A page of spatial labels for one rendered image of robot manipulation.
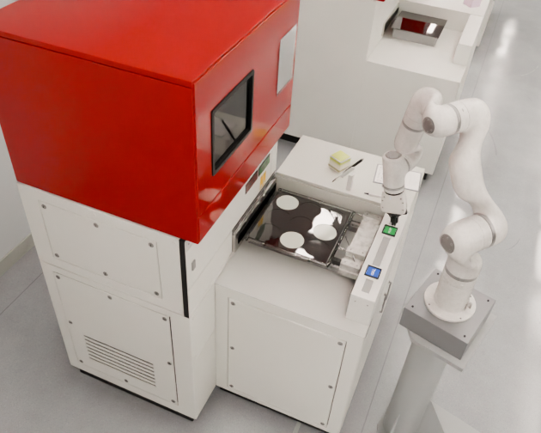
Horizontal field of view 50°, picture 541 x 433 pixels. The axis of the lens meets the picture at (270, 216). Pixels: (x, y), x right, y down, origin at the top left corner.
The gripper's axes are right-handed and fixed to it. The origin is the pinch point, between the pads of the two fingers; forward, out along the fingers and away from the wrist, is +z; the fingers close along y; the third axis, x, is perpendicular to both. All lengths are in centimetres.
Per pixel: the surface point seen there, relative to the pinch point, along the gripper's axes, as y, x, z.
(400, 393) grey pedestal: 10, -34, 68
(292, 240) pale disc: -37.5, -21.4, 1.4
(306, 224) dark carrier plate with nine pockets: -36.0, -9.3, 1.8
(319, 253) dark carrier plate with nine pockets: -25.3, -23.6, 4.1
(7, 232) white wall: -218, -20, 32
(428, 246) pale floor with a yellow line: -5, 104, 100
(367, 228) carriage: -12.4, 2.8, 8.8
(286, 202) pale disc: -48.9, 0.6, -1.0
